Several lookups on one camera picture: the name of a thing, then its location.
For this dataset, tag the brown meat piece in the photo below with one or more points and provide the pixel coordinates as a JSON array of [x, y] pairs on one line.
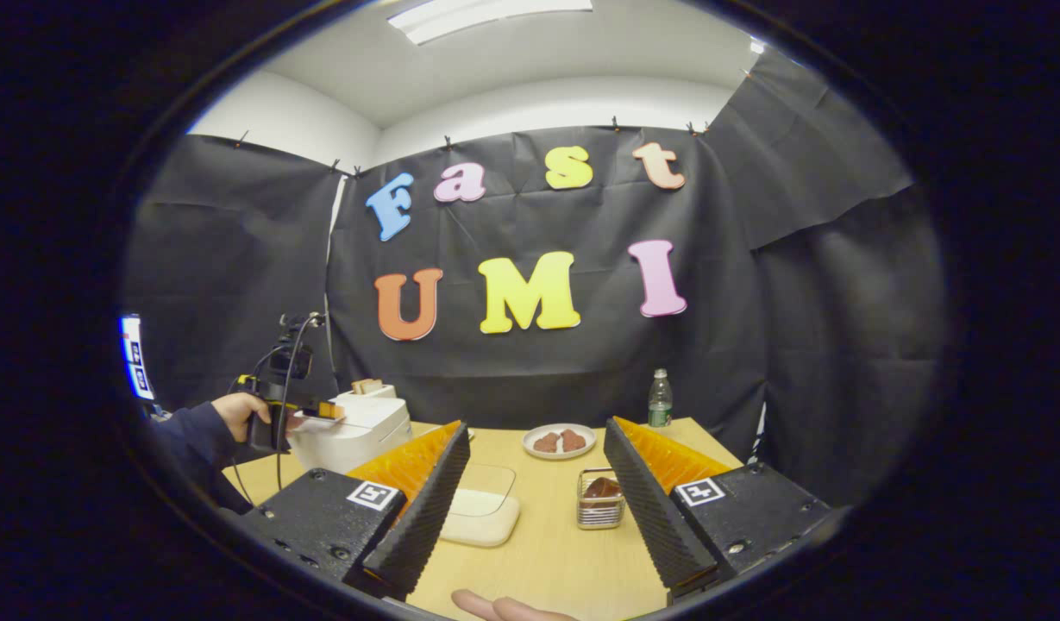
[[573, 440], [546, 442]]

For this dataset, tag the white toaster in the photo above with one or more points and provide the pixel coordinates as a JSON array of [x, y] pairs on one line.
[[390, 392]]

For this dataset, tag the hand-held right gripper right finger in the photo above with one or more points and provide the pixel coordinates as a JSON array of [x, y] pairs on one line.
[[655, 517]]

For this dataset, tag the white rice cooker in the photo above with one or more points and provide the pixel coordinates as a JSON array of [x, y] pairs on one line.
[[357, 435]]

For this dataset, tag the black backdrop cloth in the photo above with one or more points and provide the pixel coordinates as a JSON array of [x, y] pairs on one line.
[[495, 379]]

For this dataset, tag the white round plate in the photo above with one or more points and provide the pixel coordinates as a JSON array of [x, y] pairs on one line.
[[530, 448]]

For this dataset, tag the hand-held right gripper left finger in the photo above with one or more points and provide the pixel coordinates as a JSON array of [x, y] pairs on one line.
[[422, 517]]

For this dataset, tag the white printed panel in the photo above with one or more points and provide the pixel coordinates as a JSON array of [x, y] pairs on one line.
[[137, 358]]

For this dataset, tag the brown wooden spoon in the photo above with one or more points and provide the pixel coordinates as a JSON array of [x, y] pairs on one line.
[[603, 489]]

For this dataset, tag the clear rice container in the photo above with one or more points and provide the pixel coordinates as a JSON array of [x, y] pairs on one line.
[[486, 517]]

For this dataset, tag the toast slice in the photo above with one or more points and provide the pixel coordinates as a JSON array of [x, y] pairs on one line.
[[367, 385]]

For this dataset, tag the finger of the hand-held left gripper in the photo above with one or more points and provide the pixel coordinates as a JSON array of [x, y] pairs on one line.
[[327, 410]]

